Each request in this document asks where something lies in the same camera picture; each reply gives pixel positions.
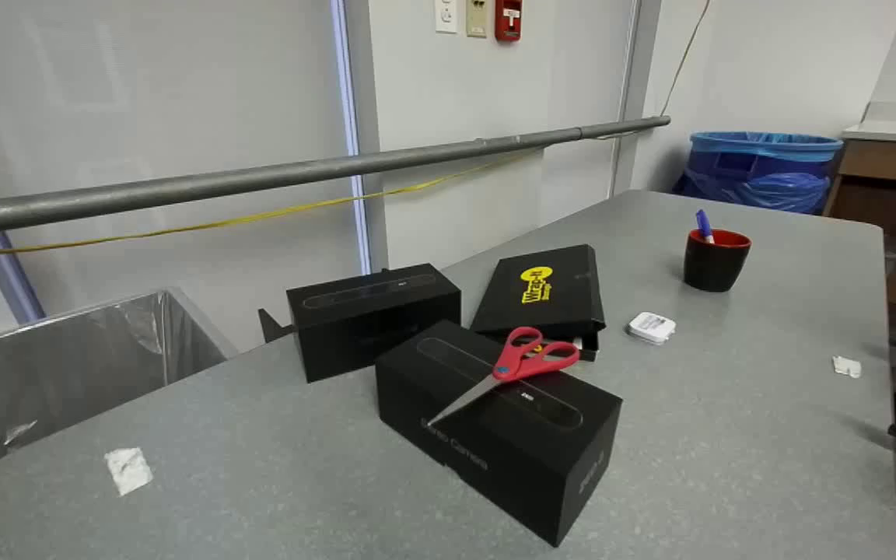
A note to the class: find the small black cardboard box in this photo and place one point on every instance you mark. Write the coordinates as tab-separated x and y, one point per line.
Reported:
364	321

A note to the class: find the grey metal rail pipe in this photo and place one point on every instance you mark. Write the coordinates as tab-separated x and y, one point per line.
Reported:
264	177

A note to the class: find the blue pen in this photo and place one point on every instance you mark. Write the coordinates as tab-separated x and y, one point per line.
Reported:
703	225

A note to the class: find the beige wall plate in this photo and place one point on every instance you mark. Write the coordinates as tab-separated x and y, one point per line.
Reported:
478	17

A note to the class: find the wooden desk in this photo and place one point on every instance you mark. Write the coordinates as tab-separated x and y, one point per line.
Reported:
888	186

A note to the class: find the white power adapter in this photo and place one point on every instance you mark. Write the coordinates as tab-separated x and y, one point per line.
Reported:
652	327

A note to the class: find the large black cardboard box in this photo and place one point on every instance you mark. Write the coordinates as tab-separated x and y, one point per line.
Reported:
530	455

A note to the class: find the grey bin with clear liner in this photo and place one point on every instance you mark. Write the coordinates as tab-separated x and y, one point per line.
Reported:
53	374

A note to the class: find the blue trash bin with bag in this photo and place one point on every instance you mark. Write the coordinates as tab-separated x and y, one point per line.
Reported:
760	172

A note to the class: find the white light switch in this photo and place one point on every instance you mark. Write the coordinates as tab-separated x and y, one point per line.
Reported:
447	14

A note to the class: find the flat black box yellow logo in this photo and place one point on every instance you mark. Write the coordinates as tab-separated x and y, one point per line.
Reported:
560	298

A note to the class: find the small white paper scrap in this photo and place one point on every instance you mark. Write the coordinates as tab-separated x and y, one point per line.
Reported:
848	364

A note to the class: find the red and black mug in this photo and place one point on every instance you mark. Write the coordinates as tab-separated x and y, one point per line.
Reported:
716	269

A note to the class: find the white paper label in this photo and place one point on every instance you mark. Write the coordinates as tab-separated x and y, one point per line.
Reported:
128	470

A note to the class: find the red fire alarm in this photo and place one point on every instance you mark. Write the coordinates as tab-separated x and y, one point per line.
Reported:
508	20

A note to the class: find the black table bracket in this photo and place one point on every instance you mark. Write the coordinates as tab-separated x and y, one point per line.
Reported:
271	327

